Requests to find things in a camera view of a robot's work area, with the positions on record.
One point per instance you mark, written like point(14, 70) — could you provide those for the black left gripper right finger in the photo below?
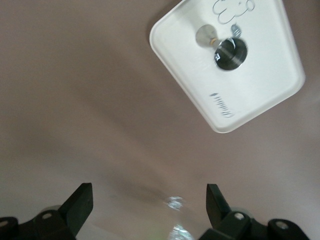
point(225, 222)

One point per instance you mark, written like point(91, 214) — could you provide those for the steel double jigger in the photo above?
point(230, 53)

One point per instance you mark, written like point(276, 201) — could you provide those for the clear wine glass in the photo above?
point(176, 202)

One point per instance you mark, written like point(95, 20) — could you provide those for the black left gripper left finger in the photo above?
point(70, 215)

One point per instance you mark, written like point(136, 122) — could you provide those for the cream rabbit print tray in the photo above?
point(262, 82)

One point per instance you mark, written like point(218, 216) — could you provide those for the brown table cover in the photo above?
point(75, 100)

